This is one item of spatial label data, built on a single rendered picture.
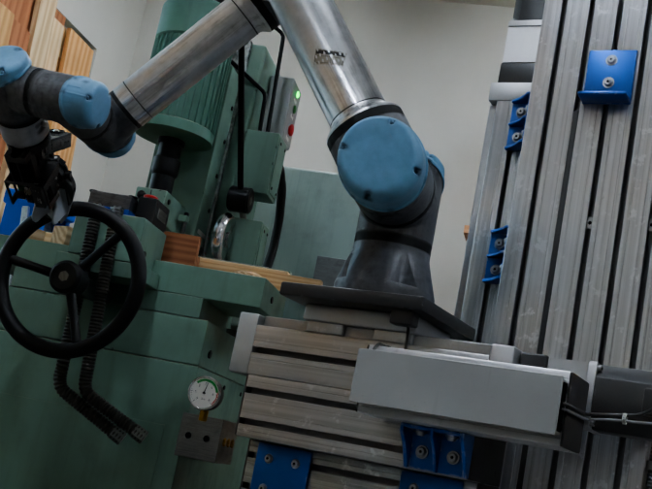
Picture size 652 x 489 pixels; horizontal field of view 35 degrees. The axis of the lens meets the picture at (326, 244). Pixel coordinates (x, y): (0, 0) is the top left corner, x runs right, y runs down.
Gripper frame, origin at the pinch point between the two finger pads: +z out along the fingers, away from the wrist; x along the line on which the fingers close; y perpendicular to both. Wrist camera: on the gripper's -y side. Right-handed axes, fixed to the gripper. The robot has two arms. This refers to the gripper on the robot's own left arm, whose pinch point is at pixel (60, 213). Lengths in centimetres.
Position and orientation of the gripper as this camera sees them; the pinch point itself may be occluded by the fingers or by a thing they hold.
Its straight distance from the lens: 187.5
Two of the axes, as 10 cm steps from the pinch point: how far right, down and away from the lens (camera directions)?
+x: 9.7, 1.4, -1.9
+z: 0.4, 6.9, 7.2
